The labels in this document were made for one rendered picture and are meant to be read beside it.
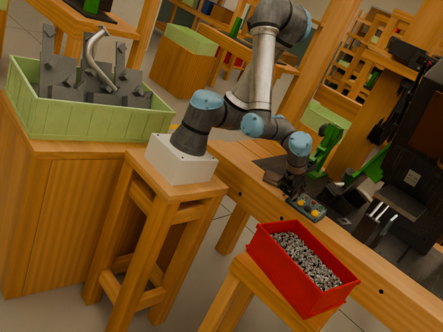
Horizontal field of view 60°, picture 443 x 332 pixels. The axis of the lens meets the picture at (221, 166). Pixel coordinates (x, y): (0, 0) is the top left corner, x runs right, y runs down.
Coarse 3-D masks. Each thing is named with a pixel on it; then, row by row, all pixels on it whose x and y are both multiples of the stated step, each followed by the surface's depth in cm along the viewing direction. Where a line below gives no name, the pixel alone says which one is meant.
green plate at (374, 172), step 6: (384, 150) 152; (378, 156) 154; (384, 156) 153; (372, 162) 157; (378, 162) 155; (366, 168) 158; (372, 168) 157; (378, 168) 155; (360, 174) 162; (372, 174) 157; (378, 174) 156; (372, 180) 157; (378, 180) 157
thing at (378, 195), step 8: (376, 192) 139; (384, 192) 142; (392, 192) 145; (400, 192) 149; (384, 200) 137; (392, 200) 137; (400, 200) 141; (408, 200) 144; (416, 200) 148; (392, 208) 138; (400, 208) 134; (408, 208) 137; (416, 208) 140; (424, 208) 143; (408, 216) 133; (416, 216) 133
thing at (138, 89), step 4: (124, 72) 183; (128, 72) 185; (120, 76) 182; (124, 76) 180; (128, 76) 181; (136, 88) 189; (140, 88) 190; (132, 92) 189; (136, 92) 186; (140, 92) 186; (136, 96) 190
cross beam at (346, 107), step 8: (320, 88) 213; (328, 88) 210; (320, 96) 214; (328, 96) 211; (336, 96) 208; (344, 96) 207; (328, 104) 211; (336, 104) 209; (344, 104) 206; (352, 104) 204; (360, 104) 204; (344, 112) 207; (352, 112) 204; (352, 120) 205
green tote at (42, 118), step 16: (16, 64) 157; (32, 64) 169; (16, 80) 156; (32, 80) 173; (112, 80) 196; (16, 96) 156; (32, 96) 140; (16, 112) 155; (32, 112) 141; (48, 112) 143; (64, 112) 147; (80, 112) 151; (96, 112) 155; (112, 112) 159; (128, 112) 164; (144, 112) 168; (160, 112) 173; (32, 128) 143; (48, 128) 147; (64, 128) 151; (80, 128) 155; (96, 128) 159; (112, 128) 164; (128, 128) 168; (144, 128) 173; (160, 128) 179
